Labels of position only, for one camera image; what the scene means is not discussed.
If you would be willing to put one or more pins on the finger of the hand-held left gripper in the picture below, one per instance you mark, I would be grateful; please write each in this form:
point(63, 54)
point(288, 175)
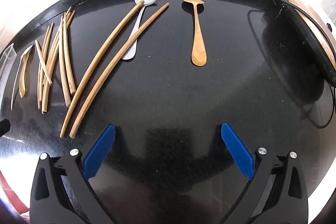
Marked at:
point(4, 127)

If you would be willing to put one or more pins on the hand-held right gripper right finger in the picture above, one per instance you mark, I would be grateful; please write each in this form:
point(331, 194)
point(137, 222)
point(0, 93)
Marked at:
point(237, 150)

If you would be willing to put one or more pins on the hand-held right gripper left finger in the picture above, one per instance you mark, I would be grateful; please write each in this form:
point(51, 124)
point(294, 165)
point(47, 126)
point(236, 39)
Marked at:
point(99, 150)

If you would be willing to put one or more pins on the long wooden chopstick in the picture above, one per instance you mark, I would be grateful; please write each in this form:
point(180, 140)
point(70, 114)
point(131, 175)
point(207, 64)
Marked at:
point(73, 132)
point(63, 131)

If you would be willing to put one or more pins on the bundle of thin wooden chopsticks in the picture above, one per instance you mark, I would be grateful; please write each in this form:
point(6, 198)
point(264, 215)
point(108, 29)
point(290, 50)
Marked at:
point(40, 98)

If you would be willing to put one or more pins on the clear plastic container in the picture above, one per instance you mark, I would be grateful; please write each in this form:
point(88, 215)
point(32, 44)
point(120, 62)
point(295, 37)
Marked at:
point(6, 61)

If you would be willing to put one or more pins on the pile of wooden chopsticks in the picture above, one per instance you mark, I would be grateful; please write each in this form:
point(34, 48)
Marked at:
point(67, 92)

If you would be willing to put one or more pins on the red object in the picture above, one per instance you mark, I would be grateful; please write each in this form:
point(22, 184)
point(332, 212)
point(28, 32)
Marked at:
point(10, 187)

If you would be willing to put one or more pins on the wooden board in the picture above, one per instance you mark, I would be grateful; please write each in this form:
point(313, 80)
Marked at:
point(317, 16)

